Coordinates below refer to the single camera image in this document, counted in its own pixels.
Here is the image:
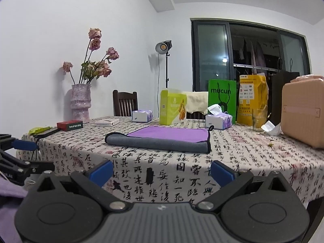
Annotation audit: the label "purple and grey towel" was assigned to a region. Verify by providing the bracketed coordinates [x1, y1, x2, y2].
[105, 126, 211, 154]

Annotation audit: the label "black flat pouch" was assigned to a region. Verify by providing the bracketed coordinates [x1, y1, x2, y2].
[33, 128, 60, 139]

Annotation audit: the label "yellow green cloth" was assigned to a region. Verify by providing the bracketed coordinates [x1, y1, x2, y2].
[29, 126, 51, 135]

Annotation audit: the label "red flat box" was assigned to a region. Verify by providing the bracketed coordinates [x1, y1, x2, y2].
[56, 120, 83, 132]

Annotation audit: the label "purple textured vase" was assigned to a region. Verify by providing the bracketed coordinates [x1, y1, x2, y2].
[70, 84, 91, 124]

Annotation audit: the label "white flat box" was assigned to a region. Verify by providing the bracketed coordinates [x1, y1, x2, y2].
[94, 118, 120, 127]

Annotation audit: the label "white paper receipt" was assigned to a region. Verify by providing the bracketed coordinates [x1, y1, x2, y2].
[261, 121, 281, 136]

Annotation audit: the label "drinking glass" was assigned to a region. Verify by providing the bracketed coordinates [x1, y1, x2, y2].
[252, 107, 268, 131]

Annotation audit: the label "dried pink roses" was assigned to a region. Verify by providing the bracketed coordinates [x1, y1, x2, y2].
[62, 27, 120, 85]

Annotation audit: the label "pink hard case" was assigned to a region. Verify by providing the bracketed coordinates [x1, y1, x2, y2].
[281, 75, 324, 149]

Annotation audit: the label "calligraphy print tablecloth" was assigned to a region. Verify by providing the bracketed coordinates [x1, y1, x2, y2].
[16, 117, 323, 203]

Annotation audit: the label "purple tissue pack right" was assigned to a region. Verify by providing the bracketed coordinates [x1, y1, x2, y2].
[205, 104, 232, 130]

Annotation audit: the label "purple tissue pack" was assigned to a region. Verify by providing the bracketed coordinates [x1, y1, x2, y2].
[205, 104, 232, 130]
[132, 110, 153, 123]

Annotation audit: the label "dark wooden chair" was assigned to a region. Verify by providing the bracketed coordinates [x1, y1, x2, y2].
[113, 90, 138, 117]

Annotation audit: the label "purple tissue pack left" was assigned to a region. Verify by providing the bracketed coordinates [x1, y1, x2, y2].
[132, 110, 153, 123]

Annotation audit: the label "yellow paper bag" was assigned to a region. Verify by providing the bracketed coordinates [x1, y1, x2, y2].
[237, 75, 269, 126]

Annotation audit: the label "green mucun paper bag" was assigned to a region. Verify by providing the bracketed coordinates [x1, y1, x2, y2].
[208, 79, 237, 124]

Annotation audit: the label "cream garment on chair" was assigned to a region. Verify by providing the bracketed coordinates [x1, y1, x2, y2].
[182, 92, 208, 115]

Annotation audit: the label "black paper bag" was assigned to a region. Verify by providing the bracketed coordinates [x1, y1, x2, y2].
[267, 58, 301, 125]

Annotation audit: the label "lime green carton box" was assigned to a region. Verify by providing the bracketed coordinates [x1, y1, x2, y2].
[159, 90, 187, 126]

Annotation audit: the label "hanging clothes on rack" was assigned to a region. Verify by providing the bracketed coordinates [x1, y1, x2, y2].
[231, 35, 266, 77]

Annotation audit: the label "studio light on stand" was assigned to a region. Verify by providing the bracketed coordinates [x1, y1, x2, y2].
[155, 39, 173, 88]

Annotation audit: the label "black framed sliding window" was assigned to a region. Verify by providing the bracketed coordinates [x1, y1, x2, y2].
[191, 19, 311, 91]

